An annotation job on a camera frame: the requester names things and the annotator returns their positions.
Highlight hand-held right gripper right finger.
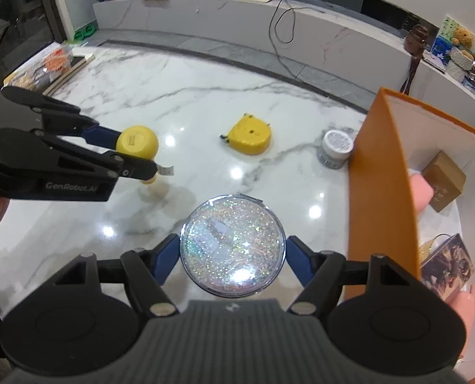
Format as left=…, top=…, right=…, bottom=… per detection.
left=285, top=236, right=417, bottom=316

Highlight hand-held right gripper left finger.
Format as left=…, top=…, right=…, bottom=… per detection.
left=54, top=234, right=181, bottom=316

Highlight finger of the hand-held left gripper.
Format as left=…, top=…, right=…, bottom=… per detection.
left=0, top=85, right=123, bottom=152
left=5, top=128, right=159, bottom=203

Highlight yellow round bottle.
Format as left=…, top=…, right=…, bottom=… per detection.
left=115, top=125, right=175, bottom=185

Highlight round glitter case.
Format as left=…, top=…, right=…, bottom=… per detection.
left=180, top=194, right=287, bottom=299

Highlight orange cardboard box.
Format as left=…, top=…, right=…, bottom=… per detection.
left=347, top=86, right=475, bottom=384

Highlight pink rectangular block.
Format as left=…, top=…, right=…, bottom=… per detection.
left=409, top=171, right=435, bottom=213
left=449, top=283, right=475, bottom=371

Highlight green plastic item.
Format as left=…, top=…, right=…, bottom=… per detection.
left=72, top=24, right=99, bottom=43

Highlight glass jar with white lid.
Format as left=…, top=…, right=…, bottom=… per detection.
left=316, top=129, right=356, bottom=171

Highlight yellow tape measure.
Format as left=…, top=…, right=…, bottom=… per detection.
left=220, top=114, right=274, bottom=156

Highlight dark printed picture card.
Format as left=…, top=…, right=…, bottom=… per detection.
left=419, top=233, right=475, bottom=301

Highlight small brown cardboard box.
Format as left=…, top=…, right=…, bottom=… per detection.
left=422, top=150, right=467, bottom=213

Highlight blue printed box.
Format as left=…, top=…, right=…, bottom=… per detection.
left=431, top=35, right=454, bottom=67

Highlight white woven bowl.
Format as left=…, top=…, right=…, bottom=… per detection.
left=446, top=46, right=475, bottom=84

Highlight green printed gift box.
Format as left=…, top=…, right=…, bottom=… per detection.
left=441, top=15, right=475, bottom=54

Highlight black cable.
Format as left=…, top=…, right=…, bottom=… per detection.
left=268, top=0, right=302, bottom=78

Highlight brown bag with strap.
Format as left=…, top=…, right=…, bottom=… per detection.
left=399, top=24, right=430, bottom=94

